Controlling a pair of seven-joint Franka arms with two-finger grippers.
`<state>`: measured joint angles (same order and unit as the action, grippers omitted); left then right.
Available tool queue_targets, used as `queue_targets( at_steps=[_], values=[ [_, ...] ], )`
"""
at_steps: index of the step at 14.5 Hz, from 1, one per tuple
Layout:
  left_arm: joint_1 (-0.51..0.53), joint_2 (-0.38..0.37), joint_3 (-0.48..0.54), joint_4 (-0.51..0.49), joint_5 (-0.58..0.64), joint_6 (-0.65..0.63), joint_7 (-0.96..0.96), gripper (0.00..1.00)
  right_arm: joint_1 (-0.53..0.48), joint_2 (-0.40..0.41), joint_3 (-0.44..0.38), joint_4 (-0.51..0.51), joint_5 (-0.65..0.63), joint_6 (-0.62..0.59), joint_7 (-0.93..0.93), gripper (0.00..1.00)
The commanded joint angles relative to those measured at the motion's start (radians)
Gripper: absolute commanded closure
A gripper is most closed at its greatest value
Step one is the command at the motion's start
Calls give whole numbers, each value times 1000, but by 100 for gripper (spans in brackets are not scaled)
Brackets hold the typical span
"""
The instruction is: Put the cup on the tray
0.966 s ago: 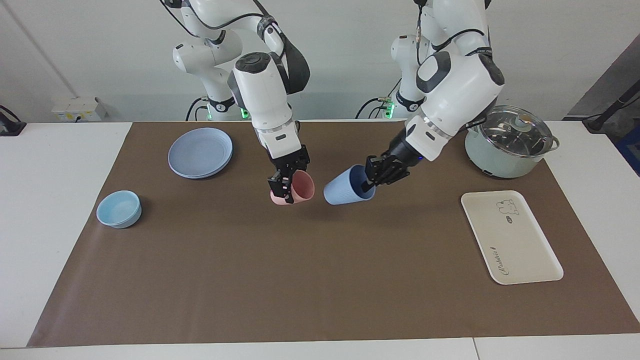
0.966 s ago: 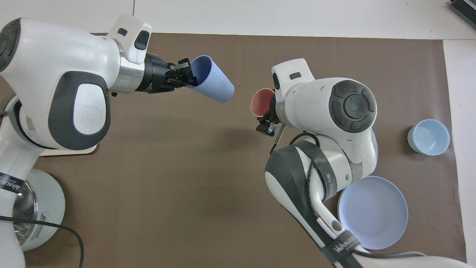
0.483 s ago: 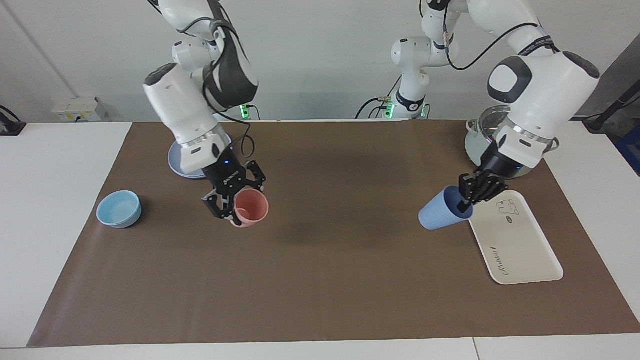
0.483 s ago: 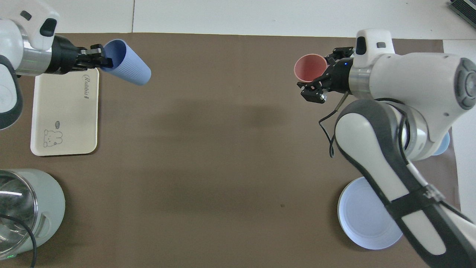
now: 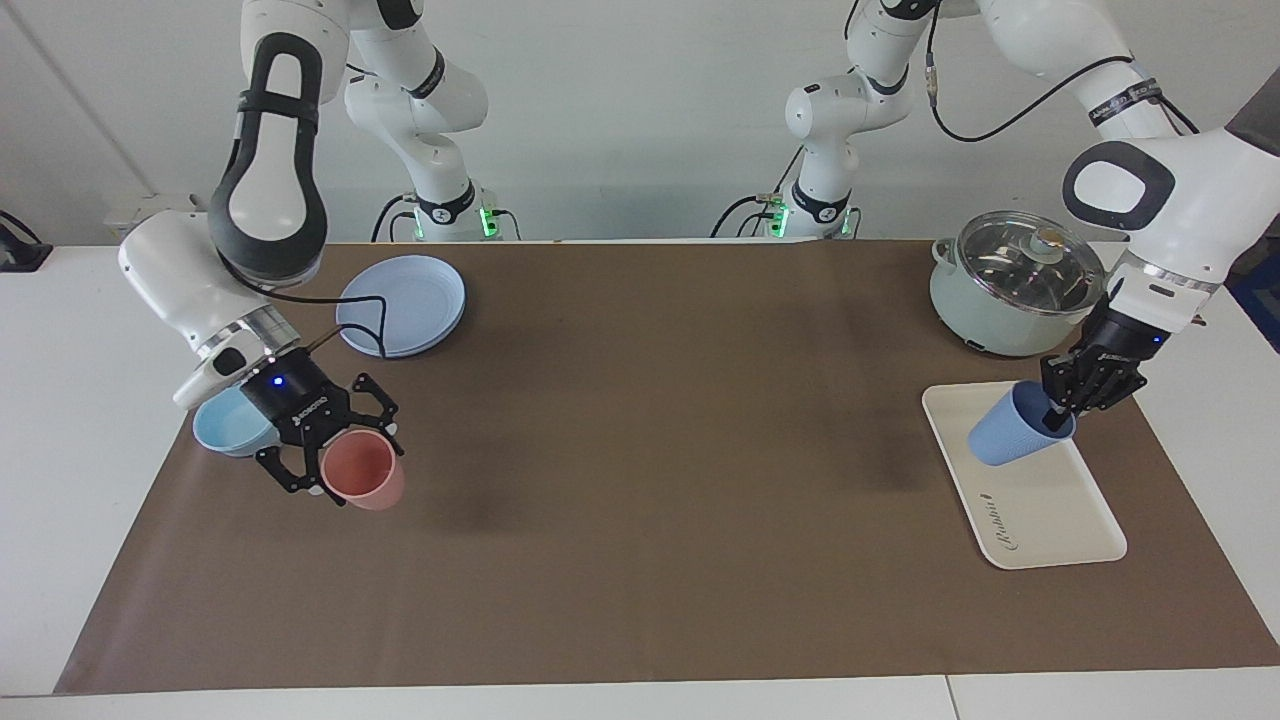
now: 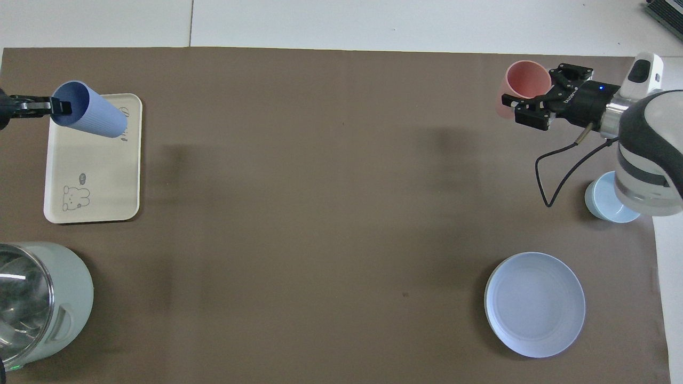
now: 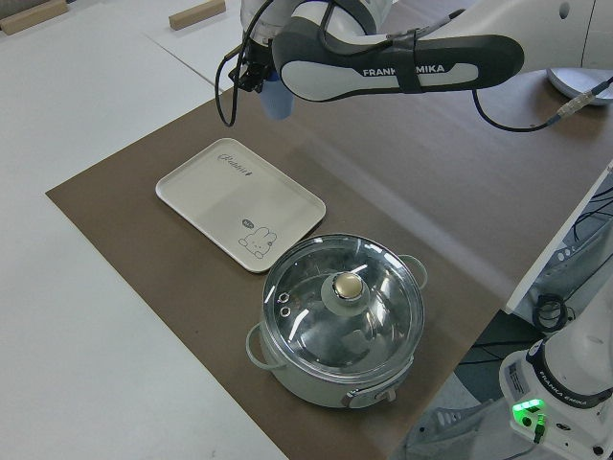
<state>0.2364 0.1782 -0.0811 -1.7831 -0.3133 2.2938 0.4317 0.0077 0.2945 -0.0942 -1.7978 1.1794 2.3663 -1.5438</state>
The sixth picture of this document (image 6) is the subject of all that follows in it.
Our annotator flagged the dark ribbed device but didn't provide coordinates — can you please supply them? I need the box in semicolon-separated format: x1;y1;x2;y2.
643;0;683;27

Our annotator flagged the pale blue round plate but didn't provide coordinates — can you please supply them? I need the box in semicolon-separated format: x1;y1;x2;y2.
484;252;586;358

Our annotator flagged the glass pot lid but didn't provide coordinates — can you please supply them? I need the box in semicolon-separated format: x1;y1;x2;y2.
0;244;55;363

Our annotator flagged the blue ribbed cup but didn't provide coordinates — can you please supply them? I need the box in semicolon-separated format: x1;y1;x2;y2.
51;81;129;139

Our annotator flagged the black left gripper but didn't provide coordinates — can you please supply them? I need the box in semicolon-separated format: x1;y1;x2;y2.
0;89;73;132

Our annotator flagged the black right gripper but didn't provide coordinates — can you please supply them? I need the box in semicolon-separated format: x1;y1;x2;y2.
502;63;612;132

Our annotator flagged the cream rabbit print tray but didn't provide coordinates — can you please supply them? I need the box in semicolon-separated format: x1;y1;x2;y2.
43;93;144;223

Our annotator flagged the pale green electric pot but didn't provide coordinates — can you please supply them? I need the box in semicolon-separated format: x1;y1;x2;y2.
0;242;94;372

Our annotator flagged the brown table mat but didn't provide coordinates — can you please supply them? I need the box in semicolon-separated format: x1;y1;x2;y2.
0;47;672;384

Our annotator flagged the light blue cup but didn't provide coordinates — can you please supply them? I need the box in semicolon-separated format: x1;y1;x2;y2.
584;171;641;223

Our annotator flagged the pink cup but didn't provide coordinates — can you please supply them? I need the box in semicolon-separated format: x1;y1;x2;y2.
495;60;552;119

